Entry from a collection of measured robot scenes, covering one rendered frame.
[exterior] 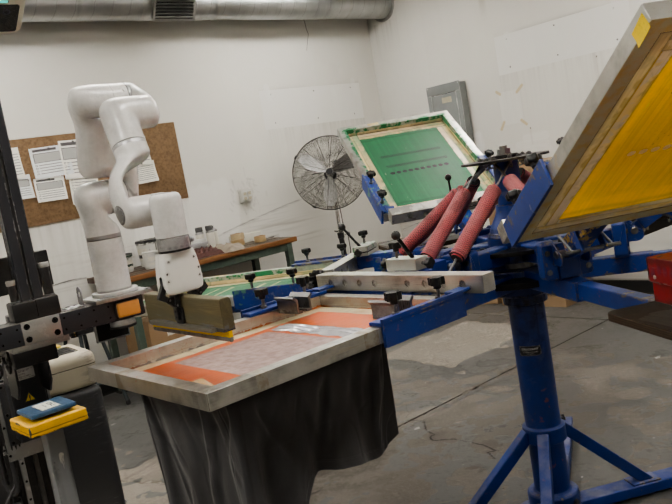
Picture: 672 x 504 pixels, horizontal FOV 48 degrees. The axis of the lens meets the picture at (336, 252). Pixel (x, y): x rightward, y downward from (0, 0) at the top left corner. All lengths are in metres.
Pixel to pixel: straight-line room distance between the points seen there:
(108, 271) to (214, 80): 4.47
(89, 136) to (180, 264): 0.49
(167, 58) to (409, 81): 2.35
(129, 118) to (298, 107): 5.11
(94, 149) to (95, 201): 0.14
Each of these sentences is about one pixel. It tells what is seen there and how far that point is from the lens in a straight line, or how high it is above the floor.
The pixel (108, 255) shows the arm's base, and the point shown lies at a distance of 2.15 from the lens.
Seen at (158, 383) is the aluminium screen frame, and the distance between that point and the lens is 1.69.
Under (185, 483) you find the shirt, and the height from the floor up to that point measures 0.68.
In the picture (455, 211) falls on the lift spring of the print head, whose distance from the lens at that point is 2.51.
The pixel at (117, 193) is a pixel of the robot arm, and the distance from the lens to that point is 1.83.
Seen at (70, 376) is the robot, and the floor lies 0.84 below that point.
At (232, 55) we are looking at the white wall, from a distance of 6.66.
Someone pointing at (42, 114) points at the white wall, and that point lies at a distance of 5.81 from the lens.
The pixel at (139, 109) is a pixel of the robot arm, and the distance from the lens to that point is 1.94.
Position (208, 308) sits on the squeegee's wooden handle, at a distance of 1.70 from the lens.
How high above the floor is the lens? 1.39
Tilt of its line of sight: 7 degrees down
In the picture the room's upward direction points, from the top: 10 degrees counter-clockwise
